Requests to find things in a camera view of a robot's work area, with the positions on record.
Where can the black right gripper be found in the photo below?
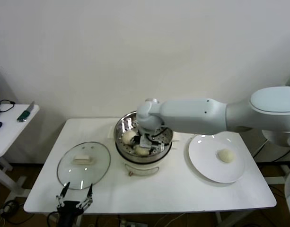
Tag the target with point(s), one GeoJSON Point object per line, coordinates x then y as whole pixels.
{"type": "Point", "coordinates": [152, 140]}

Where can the stainless steel steamer basket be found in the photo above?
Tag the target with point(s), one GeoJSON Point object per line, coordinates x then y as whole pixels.
{"type": "Point", "coordinates": [125, 123]}

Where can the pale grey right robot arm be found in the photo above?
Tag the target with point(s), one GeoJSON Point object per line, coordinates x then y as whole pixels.
{"type": "Point", "coordinates": [194, 116]}

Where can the white side table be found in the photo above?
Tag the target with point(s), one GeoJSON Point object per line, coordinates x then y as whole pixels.
{"type": "Point", "coordinates": [14, 132]}

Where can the round glass lid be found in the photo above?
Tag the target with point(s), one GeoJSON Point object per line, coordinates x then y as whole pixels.
{"type": "Point", "coordinates": [92, 170]}

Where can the white electric cooker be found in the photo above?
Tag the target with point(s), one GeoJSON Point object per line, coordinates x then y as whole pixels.
{"type": "Point", "coordinates": [142, 169]}

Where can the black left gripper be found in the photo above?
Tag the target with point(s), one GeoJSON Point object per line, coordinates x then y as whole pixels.
{"type": "Point", "coordinates": [70, 208]}

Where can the round white plate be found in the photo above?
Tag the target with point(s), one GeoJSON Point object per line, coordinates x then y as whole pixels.
{"type": "Point", "coordinates": [206, 160]}

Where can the white steamed baozi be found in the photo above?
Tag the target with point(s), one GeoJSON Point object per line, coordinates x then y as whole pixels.
{"type": "Point", "coordinates": [226, 156]}
{"type": "Point", "coordinates": [127, 137]}
{"type": "Point", "coordinates": [141, 151]}

